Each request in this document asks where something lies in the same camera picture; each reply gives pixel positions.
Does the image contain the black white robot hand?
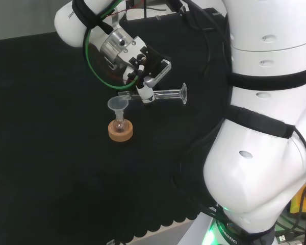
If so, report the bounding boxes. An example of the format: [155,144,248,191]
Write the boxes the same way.
[121,37,169,107]

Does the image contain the clear glass graduated cylinder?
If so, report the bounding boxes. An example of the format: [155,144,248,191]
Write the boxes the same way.
[118,82,188,106]

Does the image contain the small glass round-bottom flask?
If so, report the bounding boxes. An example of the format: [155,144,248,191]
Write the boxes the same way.
[113,112,127,134]

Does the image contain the clear plastic funnel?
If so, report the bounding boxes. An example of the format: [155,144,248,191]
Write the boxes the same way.
[107,96,129,121]

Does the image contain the black cloth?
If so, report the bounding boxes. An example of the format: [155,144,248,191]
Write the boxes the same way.
[0,7,233,243]

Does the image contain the yellow stop button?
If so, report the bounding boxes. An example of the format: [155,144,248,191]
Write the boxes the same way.
[289,183,306,215]

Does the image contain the cork ring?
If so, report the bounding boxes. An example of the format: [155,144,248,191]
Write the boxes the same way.
[108,119,134,143]

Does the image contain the green cable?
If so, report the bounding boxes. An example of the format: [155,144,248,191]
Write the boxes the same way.
[83,0,141,90]

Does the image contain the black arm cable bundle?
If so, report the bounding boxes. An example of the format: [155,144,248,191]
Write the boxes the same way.
[168,0,233,217]

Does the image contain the black floor cables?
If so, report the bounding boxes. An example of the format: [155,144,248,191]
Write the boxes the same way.
[274,178,306,239]

